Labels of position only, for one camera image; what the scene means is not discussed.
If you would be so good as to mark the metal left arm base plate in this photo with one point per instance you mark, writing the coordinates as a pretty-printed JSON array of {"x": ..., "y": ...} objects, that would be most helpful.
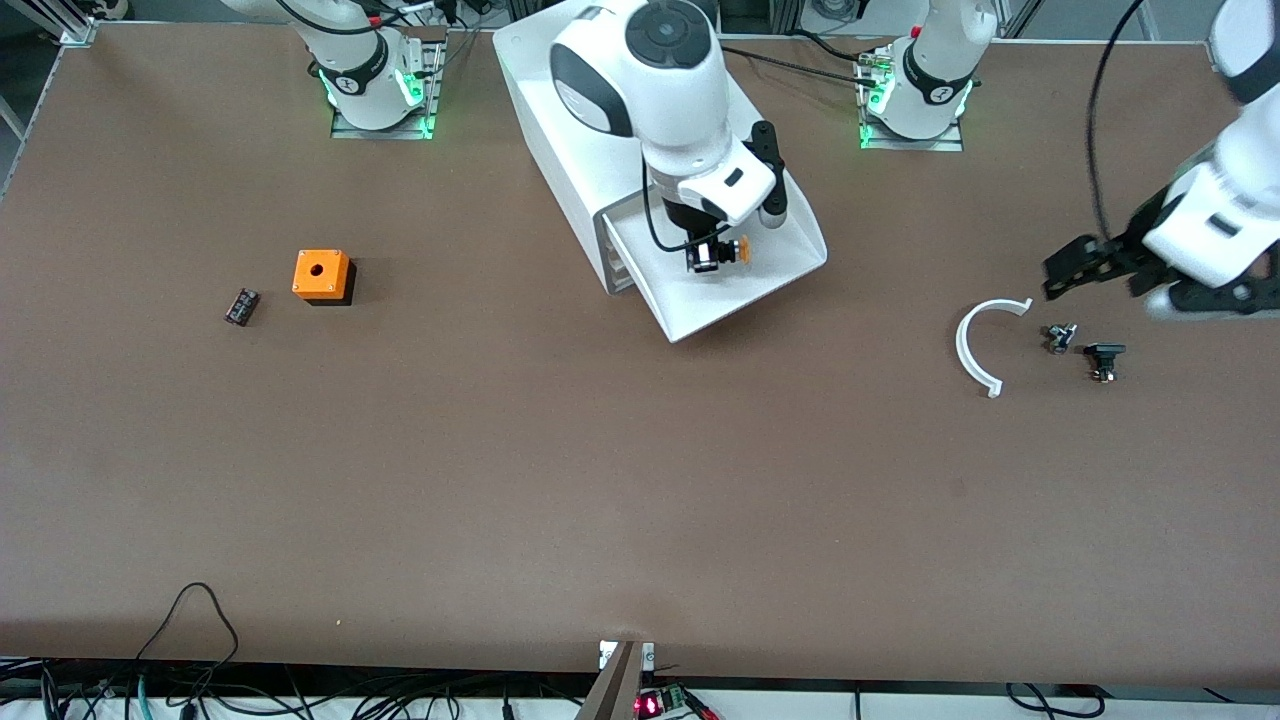
[{"x": 950, "y": 143}]

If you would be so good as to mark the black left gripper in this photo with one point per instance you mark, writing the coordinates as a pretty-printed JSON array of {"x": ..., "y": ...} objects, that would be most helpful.
[{"x": 1138, "y": 249}]

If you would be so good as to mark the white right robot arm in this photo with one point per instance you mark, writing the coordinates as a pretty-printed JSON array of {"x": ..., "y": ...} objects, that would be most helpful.
[{"x": 660, "y": 80}]

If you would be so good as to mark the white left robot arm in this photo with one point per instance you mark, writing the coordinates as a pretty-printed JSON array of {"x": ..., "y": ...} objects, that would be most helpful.
[{"x": 1220, "y": 220}]

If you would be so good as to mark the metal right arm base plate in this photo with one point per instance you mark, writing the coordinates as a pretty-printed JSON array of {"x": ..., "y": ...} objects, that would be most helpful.
[{"x": 432, "y": 95}]

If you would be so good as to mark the small grey black component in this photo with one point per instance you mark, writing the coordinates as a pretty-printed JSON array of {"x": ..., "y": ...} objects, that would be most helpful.
[{"x": 1060, "y": 338}]

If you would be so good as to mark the aluminium frame bracket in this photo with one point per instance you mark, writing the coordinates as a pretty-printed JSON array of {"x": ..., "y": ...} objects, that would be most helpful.
[{"x": 75, "y": 30}]

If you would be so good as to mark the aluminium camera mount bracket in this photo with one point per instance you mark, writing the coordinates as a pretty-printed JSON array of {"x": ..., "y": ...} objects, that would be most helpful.
[{"x": 620, "y": 680}]

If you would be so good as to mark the small black terminal block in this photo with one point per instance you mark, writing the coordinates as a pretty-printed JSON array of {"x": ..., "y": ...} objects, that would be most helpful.
[{"x": 243, "y": 307}]

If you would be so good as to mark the orange push button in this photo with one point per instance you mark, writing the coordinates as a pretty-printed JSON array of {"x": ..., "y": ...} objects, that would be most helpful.
[{"x": 712, "y": 258}]

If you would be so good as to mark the orange box with hole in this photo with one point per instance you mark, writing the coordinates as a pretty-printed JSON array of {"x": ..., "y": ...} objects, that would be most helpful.
[{"x": 320, "y": 272}]

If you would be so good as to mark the white curved plastic arc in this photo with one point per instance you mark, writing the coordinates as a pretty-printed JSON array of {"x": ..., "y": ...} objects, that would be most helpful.
[{"x": 962, "y": 345}]

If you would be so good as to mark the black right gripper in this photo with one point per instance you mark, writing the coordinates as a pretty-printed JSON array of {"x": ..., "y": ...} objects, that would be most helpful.
[{"x": 689, "y": 221}]

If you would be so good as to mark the circuit board with red light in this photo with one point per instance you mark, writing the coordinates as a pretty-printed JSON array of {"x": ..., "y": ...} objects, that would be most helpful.
[{"x": 650, "y": 705}]

